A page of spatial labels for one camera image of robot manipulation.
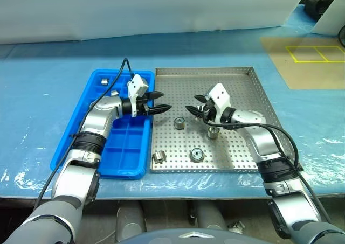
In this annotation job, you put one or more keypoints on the perforated metal tray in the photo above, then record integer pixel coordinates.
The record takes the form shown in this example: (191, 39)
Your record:
(229, 152)

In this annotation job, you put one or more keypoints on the white backdrop board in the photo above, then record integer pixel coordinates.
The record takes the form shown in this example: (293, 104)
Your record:
(134, 9)

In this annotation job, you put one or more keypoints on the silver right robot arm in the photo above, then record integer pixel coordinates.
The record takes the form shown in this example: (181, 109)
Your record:
(266, 141)

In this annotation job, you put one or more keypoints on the small metal floor clip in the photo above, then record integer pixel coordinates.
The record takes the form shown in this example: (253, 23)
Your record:
(236, 226)

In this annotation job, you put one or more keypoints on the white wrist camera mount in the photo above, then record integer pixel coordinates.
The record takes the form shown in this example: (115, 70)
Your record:
(219, 96)
(136, 85)

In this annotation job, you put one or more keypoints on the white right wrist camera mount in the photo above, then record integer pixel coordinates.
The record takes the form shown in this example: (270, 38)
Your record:
(219, 96)

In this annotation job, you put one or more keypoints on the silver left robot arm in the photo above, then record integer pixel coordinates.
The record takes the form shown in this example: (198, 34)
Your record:
(94, 122)

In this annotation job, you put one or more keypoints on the metal bearing part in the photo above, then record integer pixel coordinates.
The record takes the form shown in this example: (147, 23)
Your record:
(196, 154)
(158, 157)
(178, 123)
(212, 132)
(104, 81)
(114, 93)

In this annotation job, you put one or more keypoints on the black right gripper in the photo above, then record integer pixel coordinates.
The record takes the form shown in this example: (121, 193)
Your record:
(208, 112)

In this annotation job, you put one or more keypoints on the blue-grey robot torso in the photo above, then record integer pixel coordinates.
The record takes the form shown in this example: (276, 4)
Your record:
(188, 237)

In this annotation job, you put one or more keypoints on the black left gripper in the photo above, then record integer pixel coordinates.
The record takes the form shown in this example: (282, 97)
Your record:
(141, 107)

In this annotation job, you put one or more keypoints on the white slanted panel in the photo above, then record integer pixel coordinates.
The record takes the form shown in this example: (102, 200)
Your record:
(331, 23)

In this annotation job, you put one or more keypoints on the brown cardboard mat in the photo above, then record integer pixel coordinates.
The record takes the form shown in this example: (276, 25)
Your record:
(296, 74)

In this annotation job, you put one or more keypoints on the blue plastic compartment tray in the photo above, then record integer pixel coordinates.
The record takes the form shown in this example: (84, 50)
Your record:
(126, 147)

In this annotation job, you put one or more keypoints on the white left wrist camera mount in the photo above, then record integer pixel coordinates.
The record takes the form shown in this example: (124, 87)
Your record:
(136, 85)

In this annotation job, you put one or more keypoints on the black bulky background object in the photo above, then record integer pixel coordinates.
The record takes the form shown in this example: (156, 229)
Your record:
(315, 4)

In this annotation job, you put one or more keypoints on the grey rounded cylinder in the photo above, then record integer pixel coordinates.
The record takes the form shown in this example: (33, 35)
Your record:
(129, 217)
(210, 214)

